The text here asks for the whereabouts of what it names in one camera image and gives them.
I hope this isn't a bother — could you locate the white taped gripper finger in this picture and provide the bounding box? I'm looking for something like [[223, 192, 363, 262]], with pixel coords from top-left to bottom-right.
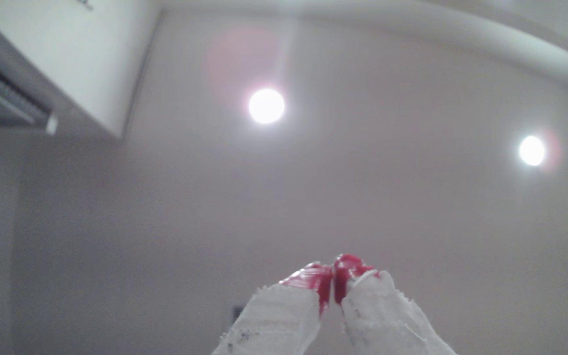
[[334, 254, 457, 355], [212, 263, 334, 355]]

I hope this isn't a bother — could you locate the round ceiling light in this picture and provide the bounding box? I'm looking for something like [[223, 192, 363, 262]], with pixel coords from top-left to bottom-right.
[[248, 88, 286, 125], [518, 134, 547, 167]]

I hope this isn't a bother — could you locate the white wall air conditioner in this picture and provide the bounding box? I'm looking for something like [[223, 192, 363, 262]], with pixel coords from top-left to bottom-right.
[[0, 0, 164, 141]]

